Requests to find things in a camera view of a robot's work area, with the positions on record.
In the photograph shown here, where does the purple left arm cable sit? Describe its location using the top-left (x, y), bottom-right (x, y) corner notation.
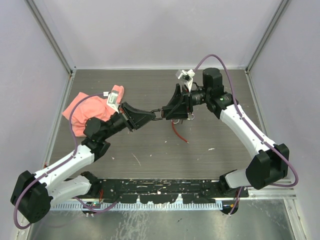
top-left (13, 92), bottom-right (118, 230)

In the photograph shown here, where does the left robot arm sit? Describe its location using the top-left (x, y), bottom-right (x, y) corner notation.
top-left (10, 102), bottom-right (156, 230)

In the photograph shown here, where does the slotted cable duct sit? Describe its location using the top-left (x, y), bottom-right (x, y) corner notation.
top-left (50, 200), bottom-right (223, 211)

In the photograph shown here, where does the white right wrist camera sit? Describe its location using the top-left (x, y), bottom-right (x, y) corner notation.
top-left (175, 69), bottom-right (195, 92)

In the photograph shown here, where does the red cable seal lock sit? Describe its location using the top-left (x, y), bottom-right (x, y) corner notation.
top-left (171, 120), bottom-right (190, 144)

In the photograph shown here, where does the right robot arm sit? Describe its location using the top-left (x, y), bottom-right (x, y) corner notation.
top-left (161, 68), bottom-right (290, 197)

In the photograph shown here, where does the pink cloth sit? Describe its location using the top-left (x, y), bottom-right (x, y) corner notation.
top-left (62, 85), bottom-right (125, 137)

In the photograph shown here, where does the aluminium frame rail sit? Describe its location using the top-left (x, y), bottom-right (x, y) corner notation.
top-left (49, 178), bottom-right (297, 201)

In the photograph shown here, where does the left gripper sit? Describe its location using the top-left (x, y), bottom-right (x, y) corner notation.
top-left (100, 101), bottom-right (155, 140)

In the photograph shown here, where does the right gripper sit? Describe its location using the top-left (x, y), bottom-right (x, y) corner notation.
top-left (163, 83), bottom-right (210, 121)

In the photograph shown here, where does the black padlock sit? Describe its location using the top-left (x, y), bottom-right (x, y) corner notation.
top-left (150, 107), bottom-right (166, 121)

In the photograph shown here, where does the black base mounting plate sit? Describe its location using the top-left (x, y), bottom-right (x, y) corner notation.
top-left (71, 177), bottom-right (250, 205)

